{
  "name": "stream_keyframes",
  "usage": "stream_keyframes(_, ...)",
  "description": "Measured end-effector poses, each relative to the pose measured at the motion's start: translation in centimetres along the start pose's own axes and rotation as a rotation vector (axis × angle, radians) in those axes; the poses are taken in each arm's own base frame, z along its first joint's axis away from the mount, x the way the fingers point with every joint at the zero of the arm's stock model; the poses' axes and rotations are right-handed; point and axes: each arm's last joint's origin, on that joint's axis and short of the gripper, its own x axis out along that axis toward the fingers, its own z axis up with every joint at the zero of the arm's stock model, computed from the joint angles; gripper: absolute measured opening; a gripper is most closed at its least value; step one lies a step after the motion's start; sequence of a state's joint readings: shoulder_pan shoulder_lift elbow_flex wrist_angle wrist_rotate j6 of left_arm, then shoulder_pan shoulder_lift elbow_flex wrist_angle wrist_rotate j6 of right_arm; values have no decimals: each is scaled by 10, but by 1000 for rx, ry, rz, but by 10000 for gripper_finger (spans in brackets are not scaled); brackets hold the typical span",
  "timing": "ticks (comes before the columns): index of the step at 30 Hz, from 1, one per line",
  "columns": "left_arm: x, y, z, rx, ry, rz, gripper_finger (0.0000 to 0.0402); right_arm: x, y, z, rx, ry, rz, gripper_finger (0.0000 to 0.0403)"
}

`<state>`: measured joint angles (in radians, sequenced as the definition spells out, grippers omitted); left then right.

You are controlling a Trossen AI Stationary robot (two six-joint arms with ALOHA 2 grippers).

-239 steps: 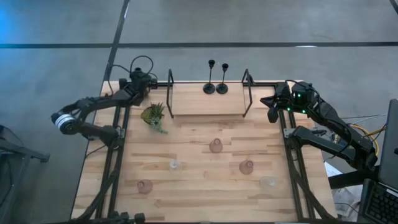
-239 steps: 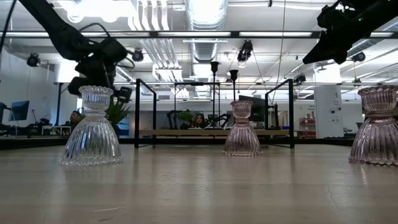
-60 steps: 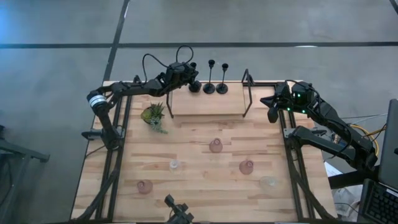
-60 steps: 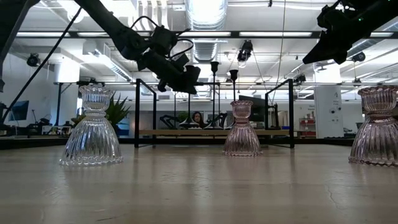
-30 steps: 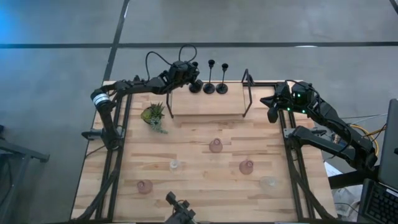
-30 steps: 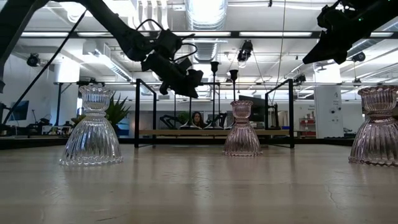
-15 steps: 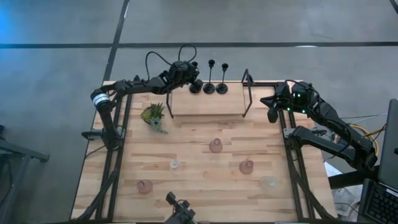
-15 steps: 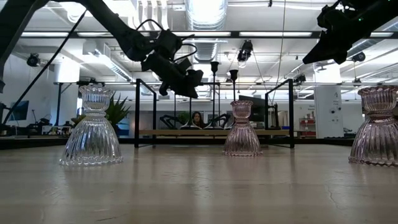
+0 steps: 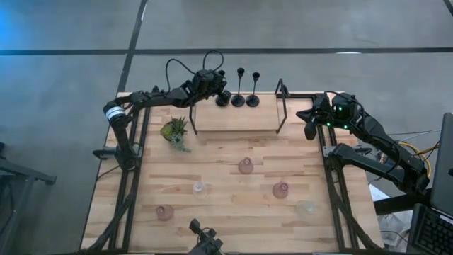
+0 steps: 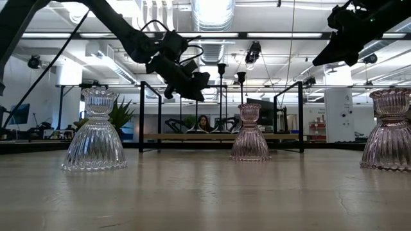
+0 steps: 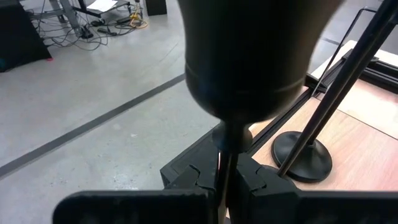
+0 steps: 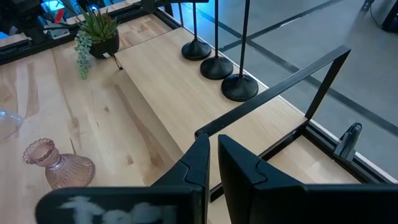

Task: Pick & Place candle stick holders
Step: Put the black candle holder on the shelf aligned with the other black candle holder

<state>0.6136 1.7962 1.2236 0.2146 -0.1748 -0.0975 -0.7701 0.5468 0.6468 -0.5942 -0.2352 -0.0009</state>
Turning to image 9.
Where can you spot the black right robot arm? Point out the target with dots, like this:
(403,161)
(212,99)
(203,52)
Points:
(382,138)

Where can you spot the black aluminium rig frame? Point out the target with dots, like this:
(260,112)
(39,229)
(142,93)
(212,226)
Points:
(334,212)

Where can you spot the pink ribbed glass candle holder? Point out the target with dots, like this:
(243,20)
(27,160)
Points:
(245,165)
(165,212)
(280,190)

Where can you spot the grey laptop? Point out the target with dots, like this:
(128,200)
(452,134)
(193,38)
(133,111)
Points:
(444,170)

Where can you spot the clear ribbed glass candle holder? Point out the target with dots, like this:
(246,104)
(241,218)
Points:
(306,207)
(200,189)

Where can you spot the wooden shelf with black frame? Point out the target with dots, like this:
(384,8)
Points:
(233,117)

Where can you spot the black metal candlestick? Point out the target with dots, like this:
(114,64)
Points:
(221,73)
(252,101)
(238,101)

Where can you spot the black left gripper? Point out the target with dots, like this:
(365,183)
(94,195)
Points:
(203,90)

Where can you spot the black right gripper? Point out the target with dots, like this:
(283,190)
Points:
(338,115)

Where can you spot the white plastic bag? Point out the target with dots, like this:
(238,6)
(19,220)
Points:
(393,225)

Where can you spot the green potted succulent plant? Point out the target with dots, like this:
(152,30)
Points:
(175,129)

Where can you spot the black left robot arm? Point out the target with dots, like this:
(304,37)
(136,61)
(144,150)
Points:
(148,99)

